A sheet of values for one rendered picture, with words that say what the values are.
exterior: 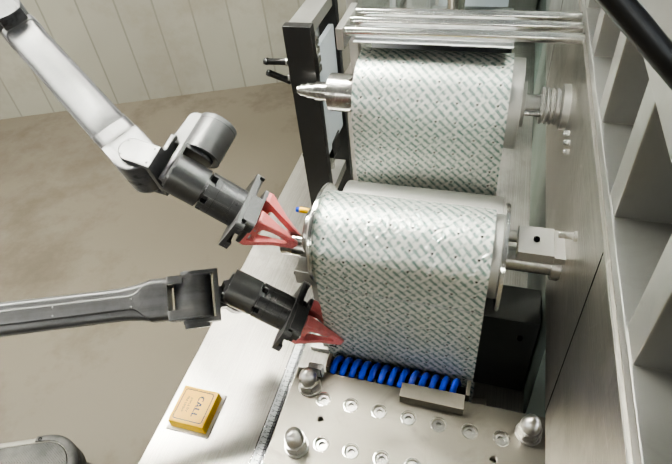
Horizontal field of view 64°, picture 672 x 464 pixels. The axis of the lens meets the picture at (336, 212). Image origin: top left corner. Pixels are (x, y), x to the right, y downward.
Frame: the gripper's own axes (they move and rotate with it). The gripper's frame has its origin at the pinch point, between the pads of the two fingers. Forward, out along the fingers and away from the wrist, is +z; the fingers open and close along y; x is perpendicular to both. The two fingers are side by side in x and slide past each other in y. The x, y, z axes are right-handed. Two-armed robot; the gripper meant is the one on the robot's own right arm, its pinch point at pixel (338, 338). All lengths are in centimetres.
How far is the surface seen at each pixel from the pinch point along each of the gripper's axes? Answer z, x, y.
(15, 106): -203, -229, -192
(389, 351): 7.6, 3.6, 0.3
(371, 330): 2.9, 6.6, 0.3
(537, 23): 3, 45, -34
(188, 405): -16.1, -25.9, 10.2
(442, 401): 16.4, 6.4, 5.8
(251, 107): -61, -160, -224
